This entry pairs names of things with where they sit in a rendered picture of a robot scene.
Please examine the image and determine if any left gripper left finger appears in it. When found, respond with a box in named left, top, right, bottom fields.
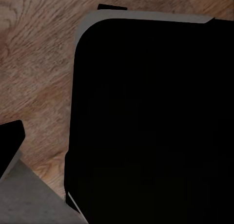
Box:
left=0, top=120, right=25, bottom=178

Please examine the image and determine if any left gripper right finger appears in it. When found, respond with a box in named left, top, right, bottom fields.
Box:
left=218, top=120, right=234, bottom=159

